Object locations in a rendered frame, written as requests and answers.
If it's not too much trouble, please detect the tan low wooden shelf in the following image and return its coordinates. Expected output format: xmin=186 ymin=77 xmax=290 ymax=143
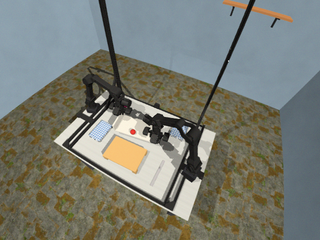
xmin=102 ymin=136 xmax=148 ymax=174

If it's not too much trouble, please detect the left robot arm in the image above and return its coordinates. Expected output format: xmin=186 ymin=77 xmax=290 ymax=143
xmin=142 ymin=113 xmax=203 ymax=175

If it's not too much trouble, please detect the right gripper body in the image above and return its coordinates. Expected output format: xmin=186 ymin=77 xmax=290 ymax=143
xmin=109 ymin=102 xmax=133 ymax=115

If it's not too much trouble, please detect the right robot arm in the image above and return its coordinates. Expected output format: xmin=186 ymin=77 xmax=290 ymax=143
xmin=82 ymin=74 xmax=132 ymax=116

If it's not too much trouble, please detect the white tray with raised ends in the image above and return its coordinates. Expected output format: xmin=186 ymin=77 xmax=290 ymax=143
xmin=112 ymin=113 xmax=152 ymax=142

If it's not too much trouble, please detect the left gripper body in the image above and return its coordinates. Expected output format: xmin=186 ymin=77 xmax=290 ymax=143
xmin=142 ymin=126 xmax=170 ymax=142

